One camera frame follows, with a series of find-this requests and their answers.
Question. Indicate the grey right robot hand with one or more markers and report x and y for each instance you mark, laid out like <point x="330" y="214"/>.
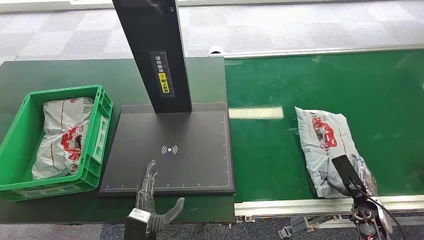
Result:
<point x="367" y="182"/>

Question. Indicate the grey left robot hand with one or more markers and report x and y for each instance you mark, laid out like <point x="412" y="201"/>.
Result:
<point x="145" y="202"/>

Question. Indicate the grey mailer package red print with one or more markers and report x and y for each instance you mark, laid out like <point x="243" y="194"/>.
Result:
<point x="59" y="126"/>
<point x="321" y="149"/>

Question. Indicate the black inbound scanner machine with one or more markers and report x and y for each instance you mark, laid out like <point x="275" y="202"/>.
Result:
<point x="185" y="165"/>

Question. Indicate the green conveyor belt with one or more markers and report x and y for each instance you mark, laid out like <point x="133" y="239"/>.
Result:
<point x="265" y="82"/>

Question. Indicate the white conveyor end cap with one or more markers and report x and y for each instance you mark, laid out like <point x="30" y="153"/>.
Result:
<point x="216" y="50"/>

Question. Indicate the green plastic crate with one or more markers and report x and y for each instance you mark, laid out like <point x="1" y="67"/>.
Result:
<point x="90" y="165"/>

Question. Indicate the white skirting strip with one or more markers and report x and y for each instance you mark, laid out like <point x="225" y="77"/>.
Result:
<point x="49" y="5"/>

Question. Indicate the grey conveyor support bracket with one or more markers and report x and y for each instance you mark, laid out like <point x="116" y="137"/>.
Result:
<point x="298" y="225"/>

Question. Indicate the silver conveyor frame rail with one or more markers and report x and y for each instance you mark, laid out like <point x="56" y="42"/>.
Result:
<point x="298" y="52"/>
<point x="281" y="207"/>

